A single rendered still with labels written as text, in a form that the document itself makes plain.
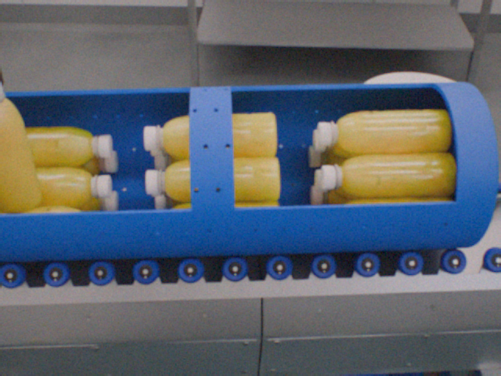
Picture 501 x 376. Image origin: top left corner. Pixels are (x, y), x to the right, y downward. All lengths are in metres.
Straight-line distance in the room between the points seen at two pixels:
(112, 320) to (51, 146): 0.32
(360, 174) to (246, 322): 0.33
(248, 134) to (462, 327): 0.53
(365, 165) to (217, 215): 0.25
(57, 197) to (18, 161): 0.12
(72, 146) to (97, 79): 2.79
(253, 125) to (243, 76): 2.82
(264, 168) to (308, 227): 0.12
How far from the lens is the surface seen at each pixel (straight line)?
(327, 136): 1.08
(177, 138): 1.05
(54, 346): 1.25
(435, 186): 1.09
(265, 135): 1.05
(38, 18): 4.74
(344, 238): 1.06
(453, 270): 1.19
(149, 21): 4.54
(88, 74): 4.00
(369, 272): 1.15
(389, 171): 1.07
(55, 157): 1.16
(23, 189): 1.08
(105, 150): 1.16
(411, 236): 1.08
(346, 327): 1.20
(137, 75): 3.93
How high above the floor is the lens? 1.73
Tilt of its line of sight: 36 degrees down
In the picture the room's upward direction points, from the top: straight up
